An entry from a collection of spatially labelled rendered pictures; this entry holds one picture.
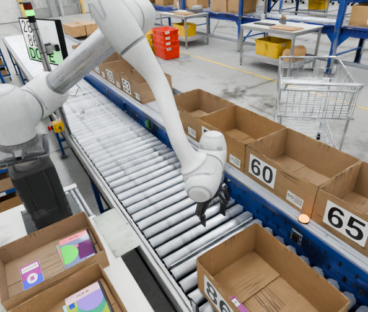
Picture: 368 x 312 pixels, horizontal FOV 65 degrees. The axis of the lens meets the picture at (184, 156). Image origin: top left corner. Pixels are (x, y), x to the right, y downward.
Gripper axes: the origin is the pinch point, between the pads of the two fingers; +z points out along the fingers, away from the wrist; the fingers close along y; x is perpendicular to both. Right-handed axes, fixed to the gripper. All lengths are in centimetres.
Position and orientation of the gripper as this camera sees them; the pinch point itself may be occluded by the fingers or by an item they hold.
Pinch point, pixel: (213, 216)
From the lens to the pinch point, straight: 129.5
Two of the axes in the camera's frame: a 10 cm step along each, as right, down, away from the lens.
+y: -8.4, 3.4, -4.3
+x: 5.4, 4.3, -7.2
